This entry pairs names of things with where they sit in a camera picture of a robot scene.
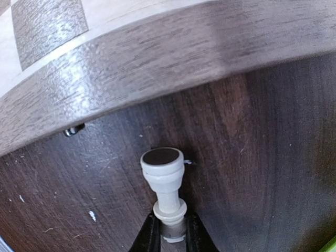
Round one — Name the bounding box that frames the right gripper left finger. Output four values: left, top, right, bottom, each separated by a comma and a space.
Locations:
129, 213, 161, 252

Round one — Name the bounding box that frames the white king chess piece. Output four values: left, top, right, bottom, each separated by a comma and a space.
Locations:
140, 147, 187, 243

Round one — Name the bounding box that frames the wooden chess board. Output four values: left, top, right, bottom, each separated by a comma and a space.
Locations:
1, 1, 335, 155

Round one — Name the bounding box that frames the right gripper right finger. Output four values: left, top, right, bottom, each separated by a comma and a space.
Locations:
186, 213, 219, 252

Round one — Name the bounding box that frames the green plastic plate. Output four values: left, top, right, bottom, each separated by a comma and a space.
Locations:
319, 240, 336, 252

